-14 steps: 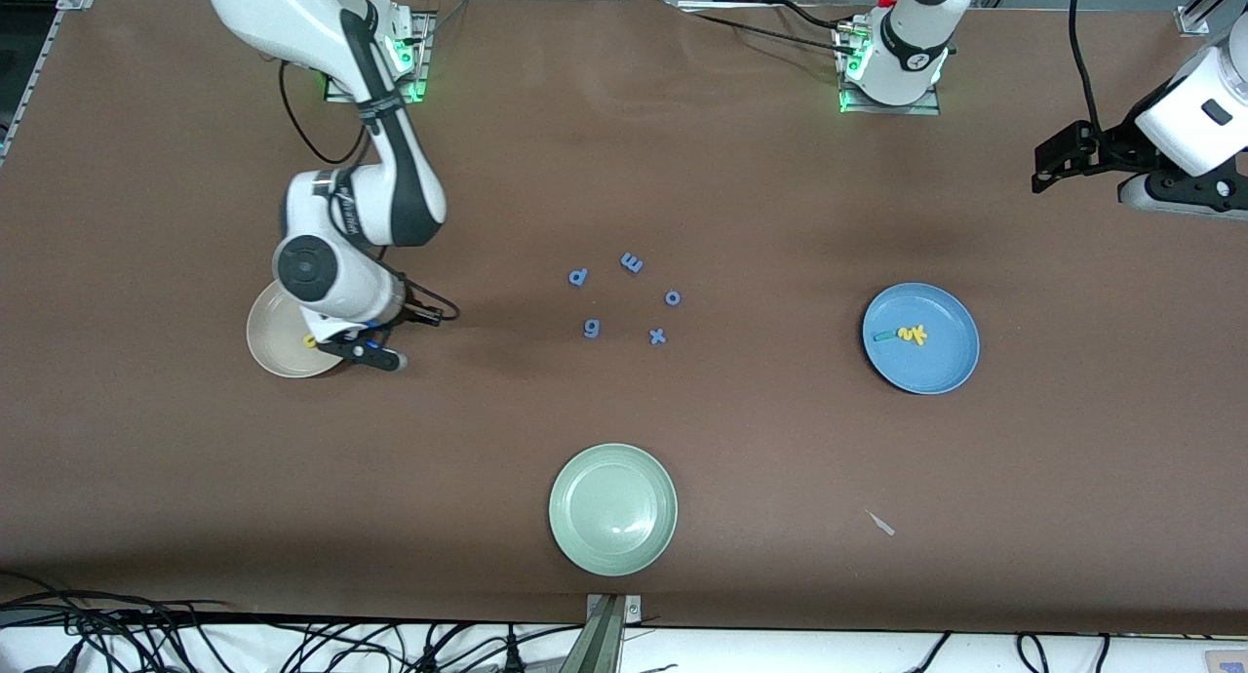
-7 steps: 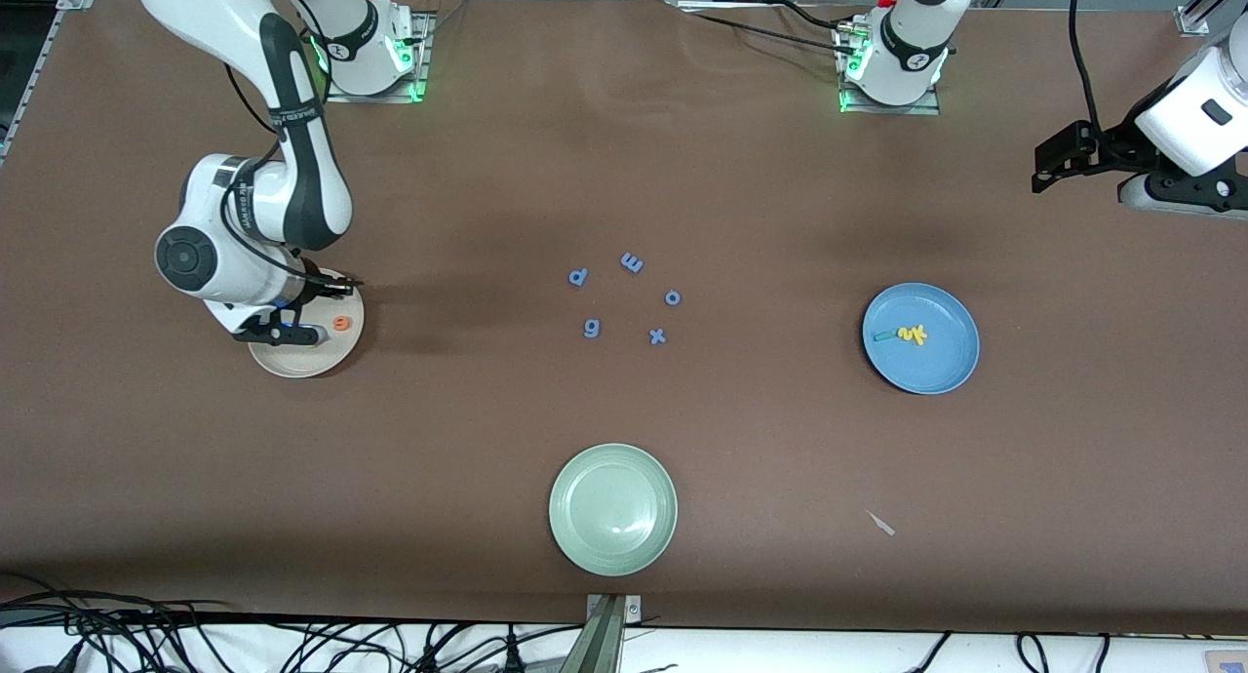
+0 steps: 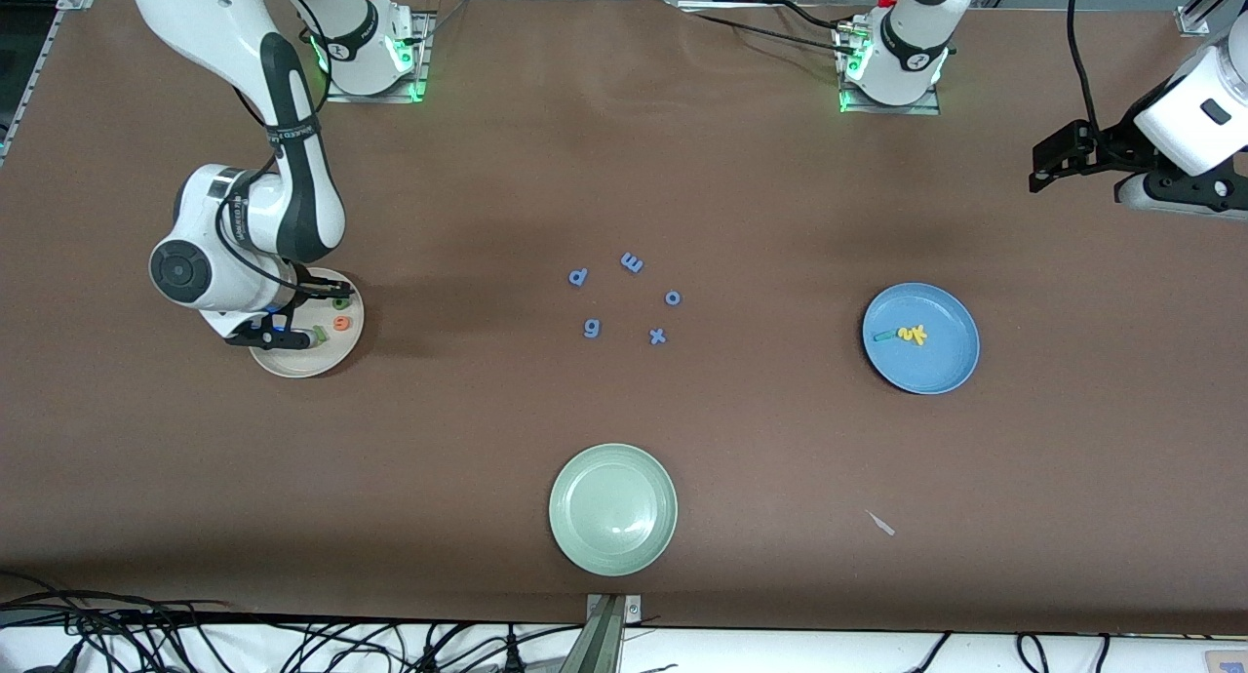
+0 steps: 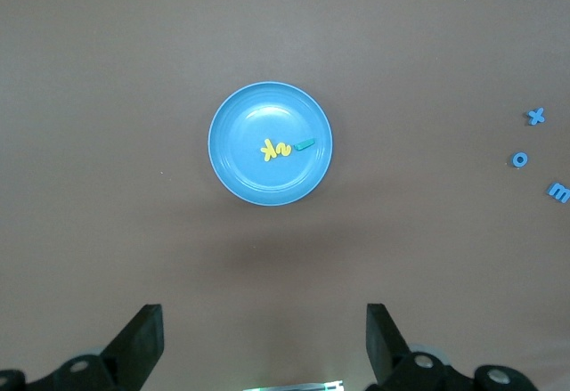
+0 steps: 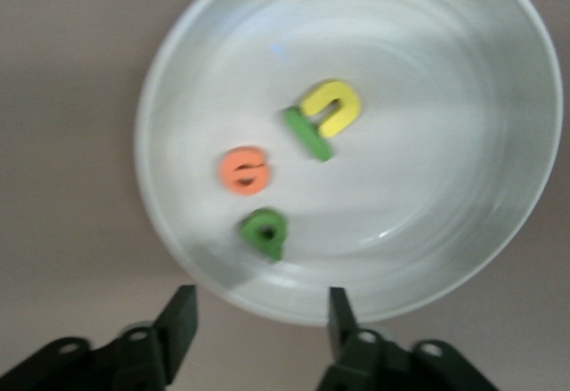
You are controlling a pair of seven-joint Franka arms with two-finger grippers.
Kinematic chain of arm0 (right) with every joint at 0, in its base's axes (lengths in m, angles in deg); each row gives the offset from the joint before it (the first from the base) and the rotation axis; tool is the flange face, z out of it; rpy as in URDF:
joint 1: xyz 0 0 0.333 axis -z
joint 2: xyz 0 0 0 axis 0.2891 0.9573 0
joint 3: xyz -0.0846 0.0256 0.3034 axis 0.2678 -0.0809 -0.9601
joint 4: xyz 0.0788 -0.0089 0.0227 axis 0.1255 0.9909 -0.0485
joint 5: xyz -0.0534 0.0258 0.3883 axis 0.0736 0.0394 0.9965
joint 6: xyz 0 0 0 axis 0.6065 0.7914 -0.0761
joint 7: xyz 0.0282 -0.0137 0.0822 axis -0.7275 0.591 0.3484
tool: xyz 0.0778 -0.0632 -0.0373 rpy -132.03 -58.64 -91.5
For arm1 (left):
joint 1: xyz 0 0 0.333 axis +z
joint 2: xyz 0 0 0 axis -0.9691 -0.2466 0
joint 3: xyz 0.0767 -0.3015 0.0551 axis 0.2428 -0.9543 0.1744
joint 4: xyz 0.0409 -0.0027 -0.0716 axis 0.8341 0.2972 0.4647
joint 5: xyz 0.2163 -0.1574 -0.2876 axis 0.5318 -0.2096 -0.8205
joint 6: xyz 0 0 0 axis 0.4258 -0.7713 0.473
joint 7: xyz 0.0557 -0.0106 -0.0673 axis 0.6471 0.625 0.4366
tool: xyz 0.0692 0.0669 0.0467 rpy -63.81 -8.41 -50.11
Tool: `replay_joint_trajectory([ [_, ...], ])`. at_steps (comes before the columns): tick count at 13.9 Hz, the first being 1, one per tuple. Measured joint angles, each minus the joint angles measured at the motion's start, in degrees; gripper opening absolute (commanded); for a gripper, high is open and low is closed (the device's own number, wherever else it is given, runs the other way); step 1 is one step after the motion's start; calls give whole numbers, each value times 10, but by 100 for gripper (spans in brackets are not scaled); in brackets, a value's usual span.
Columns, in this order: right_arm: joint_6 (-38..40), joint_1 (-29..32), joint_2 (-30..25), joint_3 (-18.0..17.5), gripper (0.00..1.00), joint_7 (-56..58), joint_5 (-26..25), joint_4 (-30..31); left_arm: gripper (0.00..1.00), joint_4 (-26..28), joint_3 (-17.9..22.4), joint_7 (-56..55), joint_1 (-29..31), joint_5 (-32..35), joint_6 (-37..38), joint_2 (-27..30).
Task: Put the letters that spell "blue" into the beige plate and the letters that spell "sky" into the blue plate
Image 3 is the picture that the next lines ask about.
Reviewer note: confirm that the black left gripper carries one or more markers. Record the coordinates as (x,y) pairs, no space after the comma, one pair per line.
(1114,146)

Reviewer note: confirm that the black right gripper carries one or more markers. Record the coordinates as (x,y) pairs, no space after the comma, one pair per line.
(310,291)

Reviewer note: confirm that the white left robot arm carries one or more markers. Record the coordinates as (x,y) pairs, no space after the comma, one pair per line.
(902,39)

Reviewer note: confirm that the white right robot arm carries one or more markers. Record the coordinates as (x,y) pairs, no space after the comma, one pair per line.
(195,19)

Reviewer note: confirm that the beige brown plate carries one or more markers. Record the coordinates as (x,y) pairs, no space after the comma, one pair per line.
(322,361)

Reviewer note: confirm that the blue letter p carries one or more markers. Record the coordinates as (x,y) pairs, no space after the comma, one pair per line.
(578,277)

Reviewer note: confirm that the blue plate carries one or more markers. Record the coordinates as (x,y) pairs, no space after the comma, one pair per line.
(926,371)

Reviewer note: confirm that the blue letter m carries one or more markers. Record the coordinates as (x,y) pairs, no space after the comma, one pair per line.
(632,262)

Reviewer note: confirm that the brown table cover sheet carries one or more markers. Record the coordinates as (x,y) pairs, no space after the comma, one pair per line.
(624,166)

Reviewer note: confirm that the pale green plate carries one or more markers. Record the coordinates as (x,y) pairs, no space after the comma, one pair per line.
(613,509)

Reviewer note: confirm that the small white paper scrap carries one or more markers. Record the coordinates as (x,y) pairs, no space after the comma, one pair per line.
(880,523)

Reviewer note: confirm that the aluminium profile beam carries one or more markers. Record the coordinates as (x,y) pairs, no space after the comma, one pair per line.
(600,644)

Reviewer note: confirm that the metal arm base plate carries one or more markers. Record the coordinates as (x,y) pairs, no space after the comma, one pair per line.
(921,108)
(421,68)

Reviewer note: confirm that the small metal bracket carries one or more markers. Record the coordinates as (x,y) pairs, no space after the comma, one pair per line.
(634,610)

